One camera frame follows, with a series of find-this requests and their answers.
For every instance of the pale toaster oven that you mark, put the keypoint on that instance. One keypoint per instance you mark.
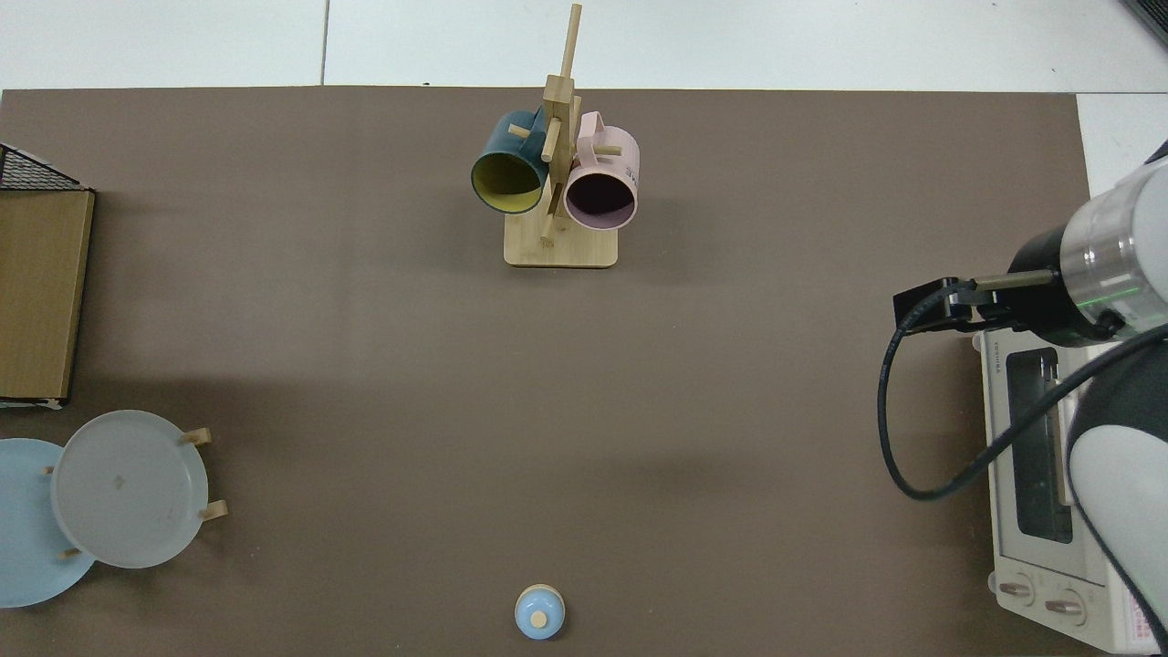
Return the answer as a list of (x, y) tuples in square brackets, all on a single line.
[(1031, 566)]

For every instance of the dark flat device corner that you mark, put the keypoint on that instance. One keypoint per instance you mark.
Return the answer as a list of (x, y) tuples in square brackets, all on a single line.
[(1154, 14)]

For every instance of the pink mug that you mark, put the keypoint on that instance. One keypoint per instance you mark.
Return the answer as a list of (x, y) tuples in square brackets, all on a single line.
[(607, 164)]

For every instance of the wooden cup stand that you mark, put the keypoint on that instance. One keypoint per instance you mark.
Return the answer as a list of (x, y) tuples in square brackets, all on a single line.
[(561, 251)]

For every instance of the brown table cloth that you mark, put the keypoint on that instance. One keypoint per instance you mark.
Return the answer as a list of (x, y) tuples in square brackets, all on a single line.
[(547, 411)]

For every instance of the teal mug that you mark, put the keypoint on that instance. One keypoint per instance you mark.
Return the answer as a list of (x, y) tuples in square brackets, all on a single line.
[(497, 146)]

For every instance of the small blue round bell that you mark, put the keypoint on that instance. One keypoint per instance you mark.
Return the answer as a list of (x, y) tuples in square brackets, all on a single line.
[(539, 613)]

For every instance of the wooden plate rack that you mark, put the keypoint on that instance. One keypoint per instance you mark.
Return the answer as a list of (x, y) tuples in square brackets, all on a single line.
[(214, 511)]

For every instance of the grey plate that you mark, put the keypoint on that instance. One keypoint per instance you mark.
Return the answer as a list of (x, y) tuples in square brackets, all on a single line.
[(128, 493)]

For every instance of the light blue plate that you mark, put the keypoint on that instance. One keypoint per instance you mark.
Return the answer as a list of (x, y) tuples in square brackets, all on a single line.
[(23, 529)]

